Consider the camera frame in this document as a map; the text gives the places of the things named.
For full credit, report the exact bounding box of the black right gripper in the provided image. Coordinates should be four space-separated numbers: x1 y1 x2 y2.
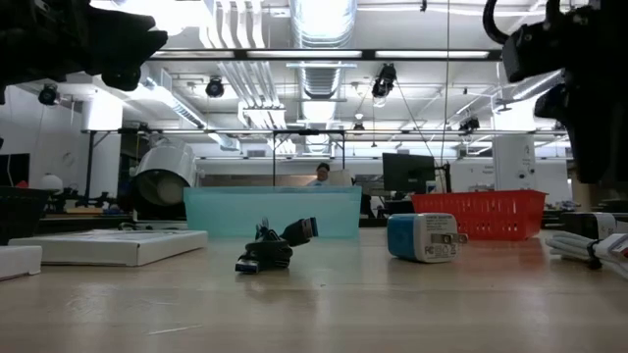
500 0 628 186

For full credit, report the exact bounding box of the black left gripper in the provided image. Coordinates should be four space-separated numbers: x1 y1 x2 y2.
0 0 169 107

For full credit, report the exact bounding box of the small metal tool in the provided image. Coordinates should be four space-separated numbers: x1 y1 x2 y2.
545 229 628 281

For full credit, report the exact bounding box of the white product box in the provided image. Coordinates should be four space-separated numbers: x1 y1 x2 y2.
0 244 43 282
8 228 209 269

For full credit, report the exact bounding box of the blue white USB wall charger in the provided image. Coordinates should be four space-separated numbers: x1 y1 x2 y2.
387 212 469 265

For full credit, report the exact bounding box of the black USB cable blue plug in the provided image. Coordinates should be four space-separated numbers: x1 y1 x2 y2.
234 216 320 275

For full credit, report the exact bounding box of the teal translucent plastic bin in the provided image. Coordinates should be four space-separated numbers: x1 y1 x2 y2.
183 184 363 240

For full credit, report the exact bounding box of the white globe lamp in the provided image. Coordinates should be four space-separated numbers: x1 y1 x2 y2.
37 172 65 193

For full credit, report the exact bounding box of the red plastic mesh basket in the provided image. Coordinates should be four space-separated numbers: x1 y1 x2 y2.
410 189 549 242

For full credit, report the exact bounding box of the black computer monitor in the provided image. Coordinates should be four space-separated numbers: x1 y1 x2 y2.
382 152 437 195

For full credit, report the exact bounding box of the black plastic mesh basket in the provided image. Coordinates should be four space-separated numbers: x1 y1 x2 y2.
0 185 50 246

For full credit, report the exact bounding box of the person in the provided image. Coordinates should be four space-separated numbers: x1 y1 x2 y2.
307 161 340 188

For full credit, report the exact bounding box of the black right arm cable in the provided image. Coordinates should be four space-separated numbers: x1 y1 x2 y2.
482 0 514 46

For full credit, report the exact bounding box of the black wall screen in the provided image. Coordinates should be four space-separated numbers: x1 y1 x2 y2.
0 152 31 188

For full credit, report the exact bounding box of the black metal stand frame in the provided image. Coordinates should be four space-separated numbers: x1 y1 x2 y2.
271 127 347 187

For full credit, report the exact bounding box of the silver ventilation duct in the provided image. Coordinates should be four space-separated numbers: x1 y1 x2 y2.
288 0 359 102

